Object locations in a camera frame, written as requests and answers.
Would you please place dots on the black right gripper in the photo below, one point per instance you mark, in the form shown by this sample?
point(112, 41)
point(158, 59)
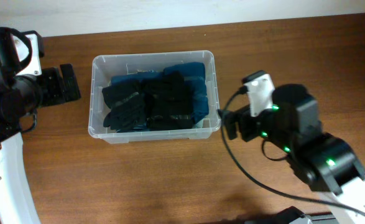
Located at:
point(246, 130)

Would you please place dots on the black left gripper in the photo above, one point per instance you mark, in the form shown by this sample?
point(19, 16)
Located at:
point(53, 86)

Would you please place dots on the black garment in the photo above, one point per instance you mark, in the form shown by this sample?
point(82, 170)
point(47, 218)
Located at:
point(127, 107)
point(168, 103)

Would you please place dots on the blue garment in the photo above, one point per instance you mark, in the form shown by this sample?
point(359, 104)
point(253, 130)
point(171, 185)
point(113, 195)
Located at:
point(194, 75)

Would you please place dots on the clear plastic storage bin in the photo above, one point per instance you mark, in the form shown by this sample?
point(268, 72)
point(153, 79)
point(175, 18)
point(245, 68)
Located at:
point(104, 67)

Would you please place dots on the dark blue jeans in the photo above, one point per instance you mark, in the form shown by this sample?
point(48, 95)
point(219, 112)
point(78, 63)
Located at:
point(140, 76)

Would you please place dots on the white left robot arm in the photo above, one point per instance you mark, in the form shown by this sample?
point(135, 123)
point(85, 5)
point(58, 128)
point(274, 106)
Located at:
point(24, 88)

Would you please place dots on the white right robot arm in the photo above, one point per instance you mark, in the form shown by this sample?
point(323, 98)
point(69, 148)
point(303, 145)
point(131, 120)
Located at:
point(327, 164)

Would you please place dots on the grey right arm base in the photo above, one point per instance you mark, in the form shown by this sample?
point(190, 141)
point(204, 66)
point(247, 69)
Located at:
point(293, 215)

